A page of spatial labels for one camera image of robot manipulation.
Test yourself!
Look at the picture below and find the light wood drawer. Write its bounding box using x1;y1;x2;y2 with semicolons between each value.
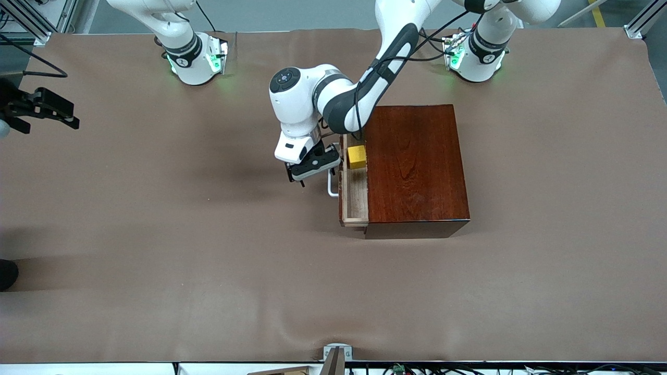
327;134;369;228

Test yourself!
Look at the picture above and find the dark brown wooden cabinet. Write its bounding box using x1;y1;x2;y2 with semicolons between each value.
364;104;471;240

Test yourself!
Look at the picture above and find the brown table mat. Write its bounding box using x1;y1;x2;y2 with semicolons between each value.
0;27;667;364

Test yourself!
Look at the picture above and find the black round object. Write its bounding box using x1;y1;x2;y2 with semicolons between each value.
0;259;19;292

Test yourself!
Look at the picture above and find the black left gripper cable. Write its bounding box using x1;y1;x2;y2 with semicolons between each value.
354;10;483;141

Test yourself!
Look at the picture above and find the aluminium frame with crossed profiles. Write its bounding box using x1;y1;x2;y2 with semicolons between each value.
0;0;79;46

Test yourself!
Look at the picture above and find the black left arm base cable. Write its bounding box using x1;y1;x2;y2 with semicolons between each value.
414;29;454;62

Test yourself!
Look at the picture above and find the black arm base cable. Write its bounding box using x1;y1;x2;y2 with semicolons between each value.
195;0;217;33
414;29;454;62

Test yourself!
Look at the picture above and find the black right arm base cable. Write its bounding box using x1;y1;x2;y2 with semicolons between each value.
195;0;217;33

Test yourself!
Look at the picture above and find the grey metal clamp bracket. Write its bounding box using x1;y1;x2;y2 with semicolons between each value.
323;344;353;362

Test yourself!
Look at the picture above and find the white table frame rail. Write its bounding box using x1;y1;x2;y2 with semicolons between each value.
0;361;667;375

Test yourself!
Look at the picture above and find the single aluminium frame profile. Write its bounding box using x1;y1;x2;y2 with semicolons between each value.
624;0;667;40

